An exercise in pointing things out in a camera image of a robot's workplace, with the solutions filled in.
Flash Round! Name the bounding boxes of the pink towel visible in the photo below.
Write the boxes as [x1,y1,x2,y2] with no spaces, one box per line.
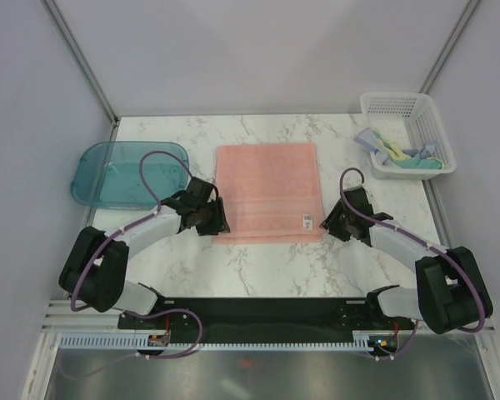
[213,142,324,245]

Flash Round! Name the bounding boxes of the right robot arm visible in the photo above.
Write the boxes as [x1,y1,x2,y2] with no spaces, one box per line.
[320,187,493,334]

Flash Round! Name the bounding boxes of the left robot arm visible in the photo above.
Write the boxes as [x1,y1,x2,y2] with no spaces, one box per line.
[58,177,230,328]

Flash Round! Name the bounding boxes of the blue yellow green towels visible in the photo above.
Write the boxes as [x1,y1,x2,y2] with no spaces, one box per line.
[354,128,444,170]

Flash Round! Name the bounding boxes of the teal plastic tray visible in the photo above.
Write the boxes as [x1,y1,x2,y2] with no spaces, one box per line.
[70,141,189,210]

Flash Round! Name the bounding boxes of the white perforated plastic basket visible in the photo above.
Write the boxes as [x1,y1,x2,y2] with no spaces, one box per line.
[360,92,457,180]

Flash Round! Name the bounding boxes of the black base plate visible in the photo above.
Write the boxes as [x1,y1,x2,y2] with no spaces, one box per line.
[116,296,416,345]

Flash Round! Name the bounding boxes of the white slotted cable duct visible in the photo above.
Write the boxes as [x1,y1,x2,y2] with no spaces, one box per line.
[58,333,373,352]

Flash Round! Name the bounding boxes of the aluminium rail bar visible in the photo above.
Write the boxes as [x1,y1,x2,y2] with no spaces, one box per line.
[42,300,120,333]

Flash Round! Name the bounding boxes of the left aluminium frame post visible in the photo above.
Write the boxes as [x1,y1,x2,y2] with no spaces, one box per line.
[41,0,120,126]

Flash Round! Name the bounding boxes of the aluminium frame post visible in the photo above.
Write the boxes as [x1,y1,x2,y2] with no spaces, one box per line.
[419,0,483,95]
[41,0,120,126]

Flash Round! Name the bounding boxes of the right aluminium frame post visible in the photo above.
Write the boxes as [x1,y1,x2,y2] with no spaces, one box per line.
[419,0,483,95]

